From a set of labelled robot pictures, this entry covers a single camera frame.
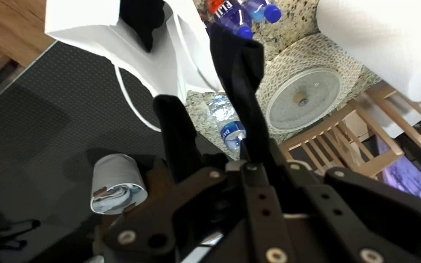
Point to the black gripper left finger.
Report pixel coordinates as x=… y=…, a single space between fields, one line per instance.
x=254 y=209

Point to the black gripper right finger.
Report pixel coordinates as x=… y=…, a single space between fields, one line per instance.
x=390 y=219

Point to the white paper bag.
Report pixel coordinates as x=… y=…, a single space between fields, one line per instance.
x=88 y=22

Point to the round glass lid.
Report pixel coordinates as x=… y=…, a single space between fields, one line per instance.
x=288 y=109

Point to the grey printed paper cup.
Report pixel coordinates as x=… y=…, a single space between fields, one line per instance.
x=117 y=179

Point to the round woven placemat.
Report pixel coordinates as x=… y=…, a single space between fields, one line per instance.
x=346 y=62

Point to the white paper towel roll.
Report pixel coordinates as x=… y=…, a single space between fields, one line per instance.
x=380 y=43

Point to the black floor mat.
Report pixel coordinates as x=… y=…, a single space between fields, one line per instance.
x=73 y=96

